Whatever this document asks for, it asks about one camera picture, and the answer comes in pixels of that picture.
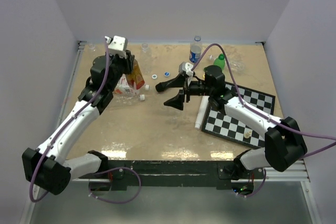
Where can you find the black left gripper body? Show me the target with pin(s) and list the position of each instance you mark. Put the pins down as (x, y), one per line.
(122, 65)

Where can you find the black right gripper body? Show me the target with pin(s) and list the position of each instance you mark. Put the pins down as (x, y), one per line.
(195, 88)

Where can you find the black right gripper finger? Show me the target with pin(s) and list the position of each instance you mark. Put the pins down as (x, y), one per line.
(181, 80)
(176, 102)

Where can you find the gold label drink bottle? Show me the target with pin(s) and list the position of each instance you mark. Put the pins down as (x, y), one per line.
(135, 78)

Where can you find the clear plastic bottle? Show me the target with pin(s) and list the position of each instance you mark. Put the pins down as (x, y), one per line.
(145, 58)

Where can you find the clear crushed bottle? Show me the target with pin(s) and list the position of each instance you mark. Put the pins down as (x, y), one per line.
(129, 99)

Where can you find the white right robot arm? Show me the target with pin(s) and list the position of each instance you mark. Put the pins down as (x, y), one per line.
(284, 144)

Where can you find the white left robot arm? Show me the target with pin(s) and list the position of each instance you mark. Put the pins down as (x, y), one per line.
(47, 166)

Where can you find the green tea label bottle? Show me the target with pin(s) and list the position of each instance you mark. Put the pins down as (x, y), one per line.
(123, 88)

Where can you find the green plastic bottle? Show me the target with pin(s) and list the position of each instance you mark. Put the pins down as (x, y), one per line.
(220, 61)

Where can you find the clear bottle back left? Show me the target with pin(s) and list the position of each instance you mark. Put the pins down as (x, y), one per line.
(92, 49)

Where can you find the blue label water bottle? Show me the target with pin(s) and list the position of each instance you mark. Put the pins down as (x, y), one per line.
(195, 49)

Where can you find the clear bottle lying right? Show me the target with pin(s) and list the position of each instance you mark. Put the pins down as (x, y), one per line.
(235, 65)

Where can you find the black microphone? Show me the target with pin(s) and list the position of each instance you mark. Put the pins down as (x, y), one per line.
(162, 86)

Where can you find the white microphone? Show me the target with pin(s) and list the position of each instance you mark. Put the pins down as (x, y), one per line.
(201, 112)

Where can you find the black white chessboard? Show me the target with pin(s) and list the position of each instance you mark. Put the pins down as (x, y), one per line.
(227, 128)

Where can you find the cream chess piece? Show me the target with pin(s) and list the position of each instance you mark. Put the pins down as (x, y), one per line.
(248, 134)

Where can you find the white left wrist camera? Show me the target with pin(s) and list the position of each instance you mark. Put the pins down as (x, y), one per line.
(117, 45)

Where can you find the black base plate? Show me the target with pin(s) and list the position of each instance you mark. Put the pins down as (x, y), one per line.
(218, 174)

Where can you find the aluminium frame rail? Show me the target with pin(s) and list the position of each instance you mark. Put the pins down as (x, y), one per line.
(297, 173)

